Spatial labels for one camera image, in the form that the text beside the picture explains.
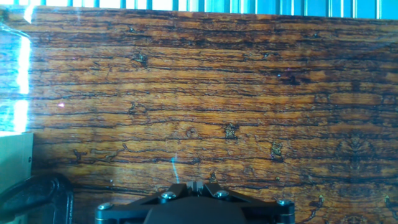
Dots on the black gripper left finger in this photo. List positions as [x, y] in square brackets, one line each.
[161, 194]

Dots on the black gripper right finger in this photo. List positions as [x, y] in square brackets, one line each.
[230, 195]

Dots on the wood grain board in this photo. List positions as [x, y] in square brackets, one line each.
[217, 93]

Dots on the cream partition board stand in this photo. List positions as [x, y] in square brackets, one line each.
[15, 155]

